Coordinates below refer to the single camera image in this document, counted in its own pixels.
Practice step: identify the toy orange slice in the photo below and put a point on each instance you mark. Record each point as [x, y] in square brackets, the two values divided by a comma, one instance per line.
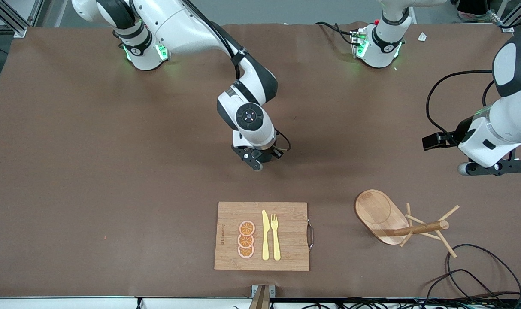
[247, 228]

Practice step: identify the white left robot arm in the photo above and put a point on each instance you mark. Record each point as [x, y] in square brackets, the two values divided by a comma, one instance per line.
[509, 120]

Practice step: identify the aluminium frame post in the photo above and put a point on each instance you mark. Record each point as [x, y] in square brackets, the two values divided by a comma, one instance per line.
[11, 19]
[516, 19]

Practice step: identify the yellow plastic fork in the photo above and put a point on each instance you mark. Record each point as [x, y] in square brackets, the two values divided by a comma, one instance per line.
[276, 240]

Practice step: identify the yellow plastic knife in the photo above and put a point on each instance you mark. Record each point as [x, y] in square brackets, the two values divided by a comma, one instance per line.
[265, 236]

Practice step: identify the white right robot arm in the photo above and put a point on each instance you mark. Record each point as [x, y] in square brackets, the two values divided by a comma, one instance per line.
[187, 25]

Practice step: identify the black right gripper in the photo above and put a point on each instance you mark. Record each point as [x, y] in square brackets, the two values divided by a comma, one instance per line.
[265, 157]

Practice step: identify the person leg with shoe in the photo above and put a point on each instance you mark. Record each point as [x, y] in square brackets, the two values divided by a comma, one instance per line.
[473, 8]

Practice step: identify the metal bracket with pole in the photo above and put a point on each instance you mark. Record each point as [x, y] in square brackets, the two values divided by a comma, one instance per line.
[262, 300]

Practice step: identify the table cover sheet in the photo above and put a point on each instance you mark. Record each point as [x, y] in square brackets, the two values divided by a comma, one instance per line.
[114, 171]

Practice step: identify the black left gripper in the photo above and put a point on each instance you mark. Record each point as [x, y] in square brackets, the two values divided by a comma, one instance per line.
[454, 136]

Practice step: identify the white paper scrap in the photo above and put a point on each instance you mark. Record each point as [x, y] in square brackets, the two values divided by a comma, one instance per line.
[422, 37]

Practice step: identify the wooden mug rack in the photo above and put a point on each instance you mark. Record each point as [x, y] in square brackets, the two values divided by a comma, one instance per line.
[376, 212]

